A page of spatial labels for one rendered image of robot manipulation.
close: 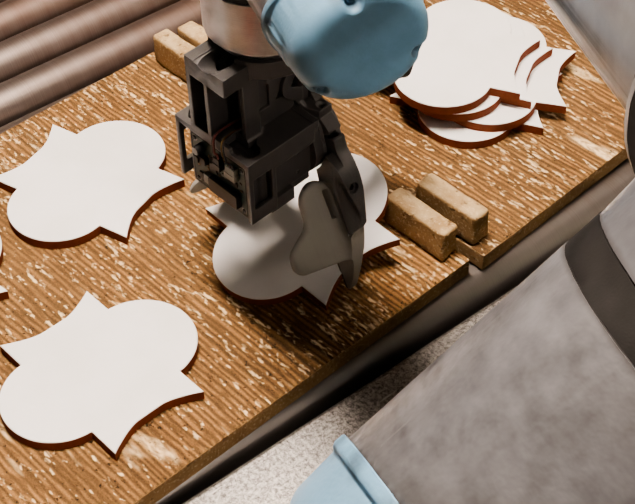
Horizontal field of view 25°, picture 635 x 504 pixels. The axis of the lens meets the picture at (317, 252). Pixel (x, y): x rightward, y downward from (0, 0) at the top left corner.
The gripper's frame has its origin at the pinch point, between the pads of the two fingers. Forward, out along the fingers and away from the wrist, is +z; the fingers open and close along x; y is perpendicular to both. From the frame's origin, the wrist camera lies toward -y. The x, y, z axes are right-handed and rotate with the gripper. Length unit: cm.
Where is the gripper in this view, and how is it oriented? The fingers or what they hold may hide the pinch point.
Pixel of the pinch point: (299, 232)
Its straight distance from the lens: 104.9
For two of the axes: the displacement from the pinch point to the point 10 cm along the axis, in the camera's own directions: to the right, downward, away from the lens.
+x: 6.9, 5.2, -5.0
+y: -7.2, 5.2, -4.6
